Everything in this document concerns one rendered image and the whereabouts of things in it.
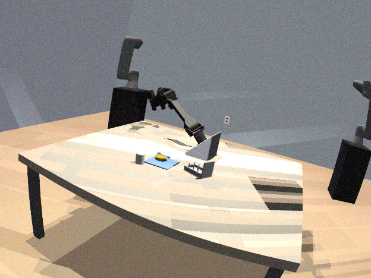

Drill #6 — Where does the light blue mat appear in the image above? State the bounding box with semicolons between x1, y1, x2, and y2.
144;156;179;170

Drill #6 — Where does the yellow plate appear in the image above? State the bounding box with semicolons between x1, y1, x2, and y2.
155;154;167;160

